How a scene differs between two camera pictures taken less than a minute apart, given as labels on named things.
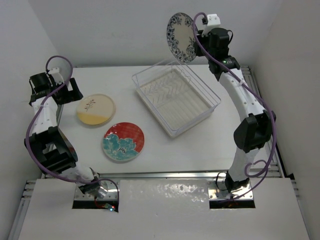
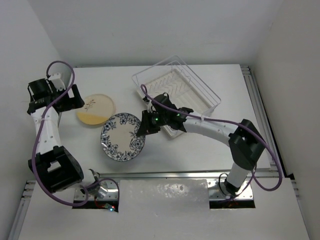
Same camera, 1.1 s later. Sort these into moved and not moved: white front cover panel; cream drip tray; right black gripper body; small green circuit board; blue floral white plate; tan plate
Moved: right black gripper body; blue floral white plate
Not moved: small green circuit board; cream drip tray; white front cover panel; tan plate
